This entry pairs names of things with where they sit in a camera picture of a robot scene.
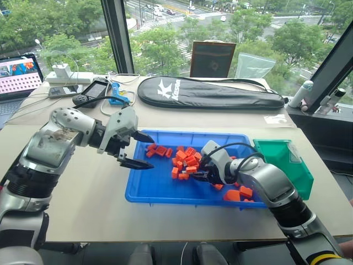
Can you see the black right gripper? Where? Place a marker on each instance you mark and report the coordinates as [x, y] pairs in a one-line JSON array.
[[216, 176]]

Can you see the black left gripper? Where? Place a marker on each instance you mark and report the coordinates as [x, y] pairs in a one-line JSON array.
[[120, 140]]

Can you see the orange battery block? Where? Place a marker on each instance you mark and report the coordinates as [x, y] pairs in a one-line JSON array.
[[152, 147], [190, 151], [180, 148], [192, 168], [218, 186], [233, 157], [231, 195], [191, 160], [181, 155], [248, 200], [175, 172], [198, 156], [169, 152], [160, 151], [245, 191], [150, 153], [183, 176], [177, 162]]

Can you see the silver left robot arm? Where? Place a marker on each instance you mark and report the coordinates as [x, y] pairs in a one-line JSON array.
[[47, 154]]

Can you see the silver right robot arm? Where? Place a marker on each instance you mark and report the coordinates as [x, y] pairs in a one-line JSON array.
[[271, 179]]

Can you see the blue plastic bin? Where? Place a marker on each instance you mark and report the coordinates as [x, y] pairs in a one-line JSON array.
[[154, 185]]

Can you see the green plastic bin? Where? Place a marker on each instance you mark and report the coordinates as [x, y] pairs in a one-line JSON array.
[[278, 157]]

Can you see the blue glue gun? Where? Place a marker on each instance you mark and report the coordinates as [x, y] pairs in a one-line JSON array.
[[117, 95]]

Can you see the black handheld remote controller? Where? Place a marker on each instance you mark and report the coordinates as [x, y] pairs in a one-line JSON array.
[[95, 89]]

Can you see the black racket bag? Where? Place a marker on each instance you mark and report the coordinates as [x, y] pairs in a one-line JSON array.
[[209, 94]]

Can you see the white power strip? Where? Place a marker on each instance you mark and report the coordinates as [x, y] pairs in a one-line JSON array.
[[80, 77]]

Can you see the silver smartphone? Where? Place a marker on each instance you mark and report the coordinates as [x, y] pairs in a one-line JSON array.
[[64, 91]]

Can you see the white charger adapter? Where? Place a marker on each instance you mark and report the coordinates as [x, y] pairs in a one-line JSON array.
[[61, 70]]

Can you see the brown framed board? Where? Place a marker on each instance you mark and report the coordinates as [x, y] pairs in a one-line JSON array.
[[212, 59]]

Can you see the clear plastic bag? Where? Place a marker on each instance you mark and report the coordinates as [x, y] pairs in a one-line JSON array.
[[253, 66]]

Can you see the white cylindrical bottle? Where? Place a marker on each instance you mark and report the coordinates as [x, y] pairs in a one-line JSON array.
[[300, 94]]

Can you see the open laptop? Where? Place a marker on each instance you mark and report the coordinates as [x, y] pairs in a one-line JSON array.
[[16, 77]]

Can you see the white window latch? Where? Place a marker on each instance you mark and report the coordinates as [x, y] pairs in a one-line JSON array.
[[332, 96]]

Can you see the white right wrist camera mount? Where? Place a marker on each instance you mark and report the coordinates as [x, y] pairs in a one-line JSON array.
[[218, 154]]

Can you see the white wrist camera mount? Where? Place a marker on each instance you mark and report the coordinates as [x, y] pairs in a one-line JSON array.
[[218, 154], [122, 118]]

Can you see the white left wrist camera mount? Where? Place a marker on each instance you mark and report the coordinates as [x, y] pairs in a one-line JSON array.
[[122, 118]]

